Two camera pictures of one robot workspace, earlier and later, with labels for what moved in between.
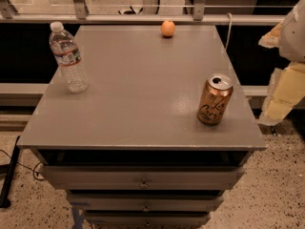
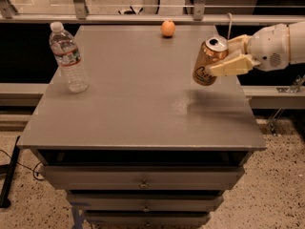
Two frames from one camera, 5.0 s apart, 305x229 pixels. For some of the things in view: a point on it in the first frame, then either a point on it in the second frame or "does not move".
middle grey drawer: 144,202 does not move
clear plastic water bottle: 67,52 does not move
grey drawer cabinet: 132,150 does not move
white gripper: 294,35 to 268,48
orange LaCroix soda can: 214,100 to 211,52
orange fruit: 168,28 does not move
